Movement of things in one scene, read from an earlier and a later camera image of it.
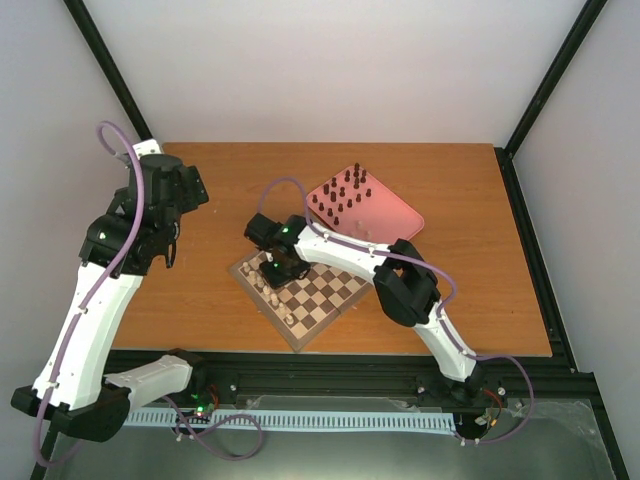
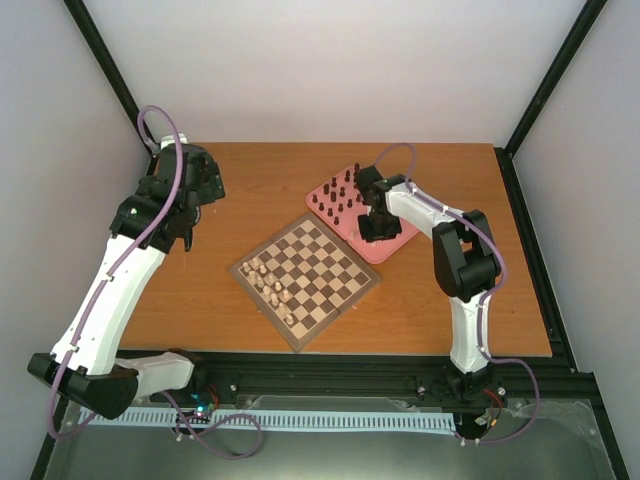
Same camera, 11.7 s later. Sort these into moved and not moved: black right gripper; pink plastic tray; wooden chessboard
Moved: black right gripper
Not moved: pink plastic tray; wooden chessboard
